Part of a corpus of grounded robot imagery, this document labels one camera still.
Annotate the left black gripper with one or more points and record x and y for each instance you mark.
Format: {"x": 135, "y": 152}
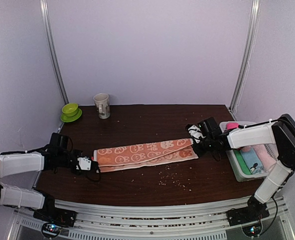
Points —
{"x": 78, "y": 172}

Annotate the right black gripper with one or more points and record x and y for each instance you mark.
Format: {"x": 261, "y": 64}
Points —
{"x": 198, "y": 151}

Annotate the pink microfiber towel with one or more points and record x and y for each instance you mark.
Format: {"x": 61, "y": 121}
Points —
{"x": 231, "y": 125}

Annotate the orange patterned towel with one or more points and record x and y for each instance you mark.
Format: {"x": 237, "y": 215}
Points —
{"x": 144, "y": 155}

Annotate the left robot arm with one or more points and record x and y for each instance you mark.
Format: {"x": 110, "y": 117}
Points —
{"x": 50, "y": 157}

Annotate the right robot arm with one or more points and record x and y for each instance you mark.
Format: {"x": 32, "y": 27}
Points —
{"x": 281, "y": 132}

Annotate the green rolled towel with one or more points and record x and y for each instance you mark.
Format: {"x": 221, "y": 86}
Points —
{"x": 242, "y": 163}

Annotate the blue cartoon rolled towel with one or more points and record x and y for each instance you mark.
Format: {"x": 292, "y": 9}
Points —
{"x": 252, "y": 161}

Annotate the light pink rolled towel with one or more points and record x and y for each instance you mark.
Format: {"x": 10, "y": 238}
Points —
{"x": 267, "y": 161}

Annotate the green plastic plate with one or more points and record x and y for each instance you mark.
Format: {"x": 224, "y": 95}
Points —
{"x": 68, "y": 119}

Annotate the green plastic bowl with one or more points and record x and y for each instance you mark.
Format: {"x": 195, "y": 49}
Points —
{"x": 70, "y": 109}

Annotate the beige ceramic mug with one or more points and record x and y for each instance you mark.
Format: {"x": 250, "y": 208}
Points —
{"x": 102, "y": 104}

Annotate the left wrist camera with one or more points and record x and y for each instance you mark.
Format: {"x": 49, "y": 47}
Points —
{"x": 86, "y": 164}

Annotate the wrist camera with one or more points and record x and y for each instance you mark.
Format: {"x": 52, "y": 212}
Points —
{"x": 86, "y": 164}
{"x": 207, "y": 128}

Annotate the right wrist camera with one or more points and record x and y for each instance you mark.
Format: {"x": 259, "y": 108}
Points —
{"x": 207, "y": 128}

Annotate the right aluminium frame post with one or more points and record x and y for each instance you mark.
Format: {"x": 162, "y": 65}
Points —
{"x": 245, "y": 63}

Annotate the aluminium frame post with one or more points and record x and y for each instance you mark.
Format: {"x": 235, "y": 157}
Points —
{"x": 52, "y": 50}
{"x": 245, "y": 63}

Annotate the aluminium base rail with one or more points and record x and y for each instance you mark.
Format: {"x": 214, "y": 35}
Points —
{"x": 204, "y": 221}

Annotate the left aluminium frame post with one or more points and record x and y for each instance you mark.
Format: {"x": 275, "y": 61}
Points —
{"x": 52, "y": 50}

